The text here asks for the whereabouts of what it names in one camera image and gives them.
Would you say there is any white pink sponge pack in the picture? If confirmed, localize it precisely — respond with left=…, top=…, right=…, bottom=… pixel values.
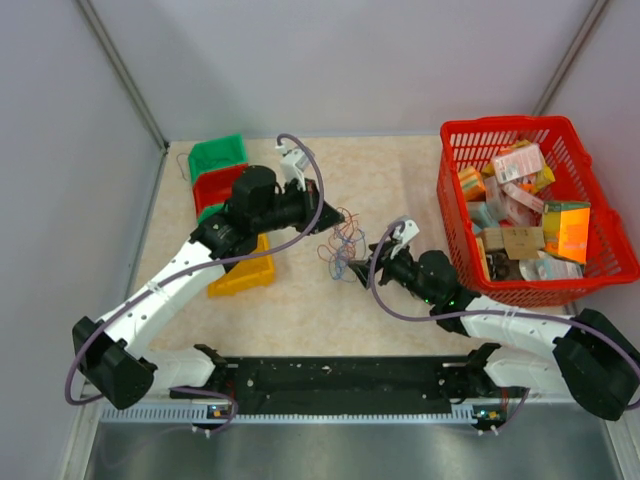
left=491, top=143, right=544, bottom=184

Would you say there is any blue wire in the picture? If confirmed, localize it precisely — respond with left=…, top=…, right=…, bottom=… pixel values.
left=327, top=224, right=366, bottom=282

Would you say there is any orange wire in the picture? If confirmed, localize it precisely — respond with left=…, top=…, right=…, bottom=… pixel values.
left=317, top=206, right=369, bottom=264

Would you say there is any red storage bin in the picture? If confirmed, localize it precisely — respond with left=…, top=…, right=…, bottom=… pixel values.
left=192, top=163, right=248, bottom=217

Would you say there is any red plastic shopping basket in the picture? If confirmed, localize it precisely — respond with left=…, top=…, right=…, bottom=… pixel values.
left=436, top=116, right=639, bottom=307

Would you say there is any far green storage bin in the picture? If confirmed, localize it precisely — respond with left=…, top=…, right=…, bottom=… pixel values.
left=188, top=134, right=248, bottom=184

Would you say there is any yellow Kamenoko sponge pack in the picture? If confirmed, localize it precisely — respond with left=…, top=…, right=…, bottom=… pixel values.
left=475, top=237, right=488, bottom=269

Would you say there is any yellow storage bin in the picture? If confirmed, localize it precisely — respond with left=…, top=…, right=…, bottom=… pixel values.
left=207, top=255, right=275, bottom=298

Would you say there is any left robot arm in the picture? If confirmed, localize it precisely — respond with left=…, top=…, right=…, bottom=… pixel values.
left=72, top=166, right=344, bottom=410

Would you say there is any brown cardboard sponge pack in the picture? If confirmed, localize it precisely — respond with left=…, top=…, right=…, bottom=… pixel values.
left=479, top=226, right=545, bottom=260

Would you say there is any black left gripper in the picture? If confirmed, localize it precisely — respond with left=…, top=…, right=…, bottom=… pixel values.
left=253, top=178, right=344, bottom=236

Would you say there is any light blue sponge pack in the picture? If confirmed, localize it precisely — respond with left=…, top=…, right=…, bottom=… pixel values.
left=467, top=202, right=499, bottom=229

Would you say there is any green storage bin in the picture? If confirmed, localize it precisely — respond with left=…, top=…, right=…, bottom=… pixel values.
left=188, top=134, right=248, bottom=184
left=197, top=204, right=224, bottom=224

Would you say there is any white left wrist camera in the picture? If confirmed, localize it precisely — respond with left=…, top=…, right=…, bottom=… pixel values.
left=276, top=144, right=309, bottom=191

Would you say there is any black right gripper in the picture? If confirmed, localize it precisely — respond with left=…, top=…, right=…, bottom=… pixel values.
left=348, top=239, right=438, bottom=306

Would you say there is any yellow snack bag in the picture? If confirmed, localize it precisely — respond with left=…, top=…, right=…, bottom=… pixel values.
left=529, top=164, right=555, bottom=194

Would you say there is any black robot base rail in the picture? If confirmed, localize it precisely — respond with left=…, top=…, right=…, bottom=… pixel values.
left=203, top=344, right=525, bottom=416

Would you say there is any orange sponge box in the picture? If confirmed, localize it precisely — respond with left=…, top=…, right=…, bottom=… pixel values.
left=457, top=166, right=486, bottom=202

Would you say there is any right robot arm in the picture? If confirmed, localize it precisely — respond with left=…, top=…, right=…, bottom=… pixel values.
left=348, top=241, right=639, bottom=421

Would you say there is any yellow green sponge box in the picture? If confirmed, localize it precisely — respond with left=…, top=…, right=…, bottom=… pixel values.
left=541, top=201, right=591, bottom=264

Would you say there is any white Kamenoko sponge pack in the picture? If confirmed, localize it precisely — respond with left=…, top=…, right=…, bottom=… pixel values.
left=502, top=183, right=545, bottom=213

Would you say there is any near green storage bin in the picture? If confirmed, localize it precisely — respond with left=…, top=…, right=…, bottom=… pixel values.
left=197, top=204, right=224, bottom=224

